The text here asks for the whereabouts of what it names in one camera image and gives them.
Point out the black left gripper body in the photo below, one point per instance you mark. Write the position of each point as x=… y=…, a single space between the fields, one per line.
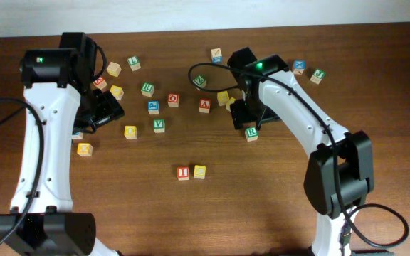
x=100 y=109

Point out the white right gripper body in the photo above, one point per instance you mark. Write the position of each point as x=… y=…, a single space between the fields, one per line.
x=248 y=110

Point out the yellow C letter block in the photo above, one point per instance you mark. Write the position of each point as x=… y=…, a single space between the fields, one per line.
x=199 y=172

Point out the red I letter block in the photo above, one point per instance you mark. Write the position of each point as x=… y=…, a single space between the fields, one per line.
x=183 y=173

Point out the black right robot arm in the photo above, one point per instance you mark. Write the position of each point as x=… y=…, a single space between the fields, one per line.
x=340 y=170

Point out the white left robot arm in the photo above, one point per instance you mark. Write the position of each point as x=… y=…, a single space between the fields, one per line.
x=59 y=102

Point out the yellow block cluster middle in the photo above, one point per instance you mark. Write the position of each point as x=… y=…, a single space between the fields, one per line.
x=229 y=103

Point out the yellow block cluster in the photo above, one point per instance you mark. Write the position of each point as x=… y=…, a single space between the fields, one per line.
x=229 y=103
x=222 y=98

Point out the green R block right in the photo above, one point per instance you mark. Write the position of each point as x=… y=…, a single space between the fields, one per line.
x=251 y=134

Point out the green r block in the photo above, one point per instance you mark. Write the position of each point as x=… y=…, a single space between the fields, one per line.
x=147 y=89
x=251 y=134

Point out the red A block left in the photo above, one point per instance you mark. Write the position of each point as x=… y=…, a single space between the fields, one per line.
x=100 y=83

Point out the red a block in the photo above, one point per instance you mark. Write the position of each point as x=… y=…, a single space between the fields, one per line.
x=100 y=83
x=204 y=105

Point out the yellow block upper left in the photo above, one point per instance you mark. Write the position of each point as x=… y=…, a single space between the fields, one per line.
x=117 y=92

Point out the yellow block cluster left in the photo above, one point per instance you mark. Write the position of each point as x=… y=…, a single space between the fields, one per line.
x=222 y=98

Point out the blue H block lower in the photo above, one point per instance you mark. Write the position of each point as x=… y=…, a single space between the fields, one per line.
x=77 y=135

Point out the yellow O block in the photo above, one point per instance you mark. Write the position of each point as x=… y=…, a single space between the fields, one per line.
x=130 y=132

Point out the plain wooden block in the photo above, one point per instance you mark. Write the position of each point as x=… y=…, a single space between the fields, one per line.
x=114 y=69

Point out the red A block centre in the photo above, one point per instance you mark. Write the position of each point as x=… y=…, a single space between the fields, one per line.
x=204 y=105

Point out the yellow D block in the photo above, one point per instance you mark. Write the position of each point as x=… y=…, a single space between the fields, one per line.
x=85 y=149

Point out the green R block left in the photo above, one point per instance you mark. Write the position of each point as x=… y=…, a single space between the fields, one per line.
x=147 y=89

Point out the green Z block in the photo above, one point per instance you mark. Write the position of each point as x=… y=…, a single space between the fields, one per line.
x=200 y=82

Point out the blue block centre left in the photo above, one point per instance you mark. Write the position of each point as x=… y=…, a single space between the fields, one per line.
x=153 y=107

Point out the green L block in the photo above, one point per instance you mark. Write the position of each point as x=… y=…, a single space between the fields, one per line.
x=134 y=63

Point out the green V block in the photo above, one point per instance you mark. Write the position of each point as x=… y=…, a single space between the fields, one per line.
x=159 y=125

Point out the wooden block blue side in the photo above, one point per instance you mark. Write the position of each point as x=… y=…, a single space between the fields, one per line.
x=216 y=55

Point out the blue X block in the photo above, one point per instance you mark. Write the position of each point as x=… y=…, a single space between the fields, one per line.
x=298 y=67

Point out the red O block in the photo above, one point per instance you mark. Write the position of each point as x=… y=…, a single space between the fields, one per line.
x=173 y=100

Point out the green J block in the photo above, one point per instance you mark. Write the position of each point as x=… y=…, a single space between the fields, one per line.
x=317 y=76

